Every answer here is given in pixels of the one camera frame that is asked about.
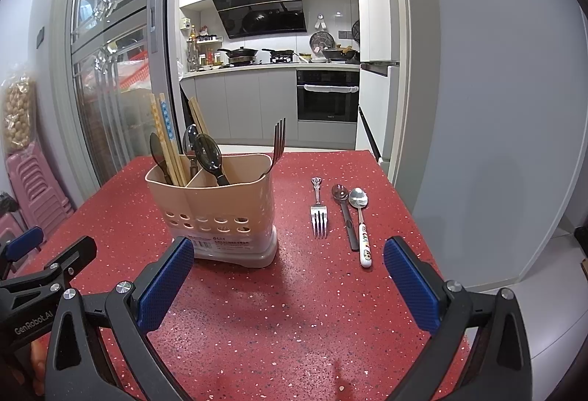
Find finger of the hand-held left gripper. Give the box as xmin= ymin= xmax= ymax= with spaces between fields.
xmin=0 ymin=227 xmax=45 ymax=278
xmin=0 ymin=236 xmax=98 ymax=292

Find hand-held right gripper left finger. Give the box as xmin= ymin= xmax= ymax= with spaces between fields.
xmin=43 ymin=236 xmax=196 ymax=401

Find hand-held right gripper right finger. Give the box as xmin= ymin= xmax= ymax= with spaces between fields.
xmin=383 ymin=236 xmax=536 ymax=401

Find beige plastic cutlery holder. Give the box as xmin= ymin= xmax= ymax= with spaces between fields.
xmin=145 ymin=153 xmax=279 ymax=268

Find dark spoon brown handle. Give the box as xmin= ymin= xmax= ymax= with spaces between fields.
xmin=149 ymin=132 xmax=173 ymax=186

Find dark spoon black handle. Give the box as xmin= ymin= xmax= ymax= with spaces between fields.
xmin=193 ymin=133 xmax=230 ymax=187

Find clear spoon grey handle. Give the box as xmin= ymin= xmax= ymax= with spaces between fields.
xmin=182 ymin=124 xmax=199 ymax=177

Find blue patterned wooden chopstick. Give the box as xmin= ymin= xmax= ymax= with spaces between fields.
xmin=159 ymin=93 xmax=189 ymax=187

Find brown wooden chopstick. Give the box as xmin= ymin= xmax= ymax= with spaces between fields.
xmin=192 ymin=95 xmax=212 ymax=136
xmin=187 ymin=97 xmax=207 ymax=138

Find large steel fork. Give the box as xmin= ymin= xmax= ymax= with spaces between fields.
xmin=262 ymin=117 xmax=286 ymax=177

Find single pink stool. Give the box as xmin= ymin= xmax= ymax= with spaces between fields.
xmin=0 ymin=213 xmax=28 ymax=264

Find stack of pink stools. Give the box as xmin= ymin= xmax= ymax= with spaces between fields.
xmin=4 ymin=148 xmax=74 ymax=227

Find small steel fork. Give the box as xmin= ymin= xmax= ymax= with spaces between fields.
xmin=311 ymin=177 xmax=329 ymax=239

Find small dark spoon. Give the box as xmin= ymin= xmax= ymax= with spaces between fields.
xmin=331 ymin=184 xmax=360 ymax=252

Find clear bag of snack balls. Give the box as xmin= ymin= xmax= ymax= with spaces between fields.
xmin=0 ymin=77 xmax=37 ymax=154

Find white refrigerator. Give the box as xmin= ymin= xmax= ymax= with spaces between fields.
xmin=358 ymin=0 xmax=400 ymax=172

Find grey kitchen cabinets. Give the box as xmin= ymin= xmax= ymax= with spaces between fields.
xmin=181 ymin=64 xmax=360 ymax=149

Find black built-in oven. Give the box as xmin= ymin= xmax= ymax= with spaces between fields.
xmin=296 ymin=69 xmax=360 ymax=123

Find metal spice rack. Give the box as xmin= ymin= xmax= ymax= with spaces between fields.
xmin=186 ymin=25 xmax=223 ymax=71

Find black wok on stove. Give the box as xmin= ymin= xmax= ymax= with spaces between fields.
xmin=218 ymin=45 xmax=258 ymax=64

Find wok with food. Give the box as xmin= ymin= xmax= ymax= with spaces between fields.
xmin=322 ymin=45 xmax=359 ymax=62

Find round metal strainer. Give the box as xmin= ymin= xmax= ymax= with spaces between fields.
xmin=310 ymin=31 xmax=334 ymax=53

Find black range hood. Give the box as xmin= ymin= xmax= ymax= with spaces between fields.
xmin=212 ymin=0 xmax=308 ymax=39

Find steel spoon white handle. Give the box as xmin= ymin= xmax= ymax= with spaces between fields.
xmin=348 ymin=187 xmax=374 ymax=270

